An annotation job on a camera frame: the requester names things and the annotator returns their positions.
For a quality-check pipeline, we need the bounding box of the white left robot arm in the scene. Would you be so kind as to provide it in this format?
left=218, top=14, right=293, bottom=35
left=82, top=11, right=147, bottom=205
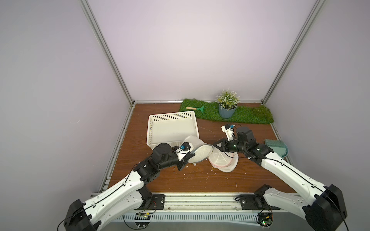
left=59, top=142, right=195, bottom=231

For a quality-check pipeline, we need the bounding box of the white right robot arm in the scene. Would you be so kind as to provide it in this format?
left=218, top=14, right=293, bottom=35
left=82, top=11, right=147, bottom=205
left=214, top=124, right=348, bottom=231

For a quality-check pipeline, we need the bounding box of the white perforated plastic basket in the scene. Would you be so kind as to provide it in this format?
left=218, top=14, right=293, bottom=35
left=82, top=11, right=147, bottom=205
left=146, top=111, right=199, bottom=149

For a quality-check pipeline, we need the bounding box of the green artificial grass mat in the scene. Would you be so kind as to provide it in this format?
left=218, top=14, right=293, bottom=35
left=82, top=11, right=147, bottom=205
left=179, top=99, right=274, bottom=124

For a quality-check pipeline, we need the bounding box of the teal plastic dustpan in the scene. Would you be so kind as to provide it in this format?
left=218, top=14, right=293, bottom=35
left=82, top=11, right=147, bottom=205
left=265, top=139, right=289, bottom=158

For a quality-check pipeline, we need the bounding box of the artificial plant in teal pot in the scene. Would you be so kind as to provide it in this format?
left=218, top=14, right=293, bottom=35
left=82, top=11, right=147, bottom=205
left=216, top=90, right=240, bottom=119

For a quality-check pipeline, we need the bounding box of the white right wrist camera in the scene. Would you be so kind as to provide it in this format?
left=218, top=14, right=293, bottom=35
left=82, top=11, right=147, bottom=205
left=221, top=124, right=235, bottom=141

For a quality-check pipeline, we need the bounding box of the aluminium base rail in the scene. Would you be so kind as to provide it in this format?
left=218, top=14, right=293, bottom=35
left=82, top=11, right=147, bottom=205
left=76, top=192, right=316, bottom=231

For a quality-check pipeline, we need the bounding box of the green rake with wooden handle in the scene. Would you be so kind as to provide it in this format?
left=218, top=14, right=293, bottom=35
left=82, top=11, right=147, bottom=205
left=186, top=106, right=204, bottom=113

